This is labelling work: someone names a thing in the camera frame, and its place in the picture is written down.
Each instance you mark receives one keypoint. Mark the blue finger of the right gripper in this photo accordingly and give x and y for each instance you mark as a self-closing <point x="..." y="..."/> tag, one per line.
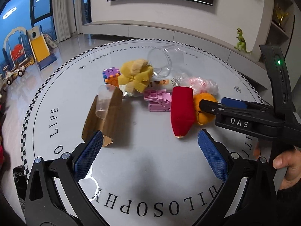
<point x="209" y="107"/>
<point x="233" y="103"/>

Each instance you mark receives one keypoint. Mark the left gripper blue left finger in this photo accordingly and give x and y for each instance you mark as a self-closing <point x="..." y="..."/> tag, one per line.
<point x="86" y="157"/>

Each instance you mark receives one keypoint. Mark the black trash bag bin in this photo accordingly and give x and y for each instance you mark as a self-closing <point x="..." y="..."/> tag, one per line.
<point x="20" y="180"/>

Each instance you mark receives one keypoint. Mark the red patterned table blanket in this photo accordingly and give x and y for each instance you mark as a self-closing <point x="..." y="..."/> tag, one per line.
<point x="2" y="158"/>

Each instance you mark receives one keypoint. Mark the small clear plastic cup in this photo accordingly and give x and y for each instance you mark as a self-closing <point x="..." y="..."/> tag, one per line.
<point x="104" y="96"/>

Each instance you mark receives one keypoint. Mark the white snack wrapper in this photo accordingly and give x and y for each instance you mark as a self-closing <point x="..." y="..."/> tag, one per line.
<point x="166" y="84"/>

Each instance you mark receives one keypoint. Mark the pink white plastic bag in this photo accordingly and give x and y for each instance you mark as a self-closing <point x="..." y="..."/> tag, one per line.
<point x="197" y="84"/>

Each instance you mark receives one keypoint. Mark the orange fruit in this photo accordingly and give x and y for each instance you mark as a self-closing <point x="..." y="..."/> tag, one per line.
<point x="203" y="117"/>

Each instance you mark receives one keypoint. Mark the yellow children slide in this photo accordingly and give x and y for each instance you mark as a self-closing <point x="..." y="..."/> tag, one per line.
<point x="41" y="52"/>

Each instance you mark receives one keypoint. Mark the red zipper pouch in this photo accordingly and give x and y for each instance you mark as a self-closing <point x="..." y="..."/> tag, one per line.
<point x="183" y="114"/>

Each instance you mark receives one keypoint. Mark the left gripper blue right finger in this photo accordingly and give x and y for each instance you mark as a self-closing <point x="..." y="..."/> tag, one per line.
<point x="212" y="154"/>

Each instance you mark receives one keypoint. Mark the yellow sponge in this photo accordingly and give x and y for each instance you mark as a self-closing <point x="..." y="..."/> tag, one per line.
<point x="135" y="75"/>

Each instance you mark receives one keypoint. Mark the green toy dinosaur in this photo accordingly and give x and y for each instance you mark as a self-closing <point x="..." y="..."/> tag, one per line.
<point x="241" y="44"/>

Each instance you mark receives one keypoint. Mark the white children swing set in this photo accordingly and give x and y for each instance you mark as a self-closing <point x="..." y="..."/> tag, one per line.
<point x="16" y="49"/>

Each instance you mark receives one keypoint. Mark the pink toy block assembly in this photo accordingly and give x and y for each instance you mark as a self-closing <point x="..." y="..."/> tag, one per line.
<point x="158" y="100"/>

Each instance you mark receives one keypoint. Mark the person's right hand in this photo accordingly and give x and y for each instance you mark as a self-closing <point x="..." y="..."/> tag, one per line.
<point x="290" y="160"/>

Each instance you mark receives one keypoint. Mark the toy ride-on car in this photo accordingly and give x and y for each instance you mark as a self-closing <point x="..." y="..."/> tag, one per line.
<point x="11" y="75"/>

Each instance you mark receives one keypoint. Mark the white curtain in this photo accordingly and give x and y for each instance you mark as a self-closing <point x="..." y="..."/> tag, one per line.
<point x="64" y="21"/>

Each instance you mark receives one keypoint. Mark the brown cardboard piece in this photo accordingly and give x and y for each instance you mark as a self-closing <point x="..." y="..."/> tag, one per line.
<point x="107" y="125"/>

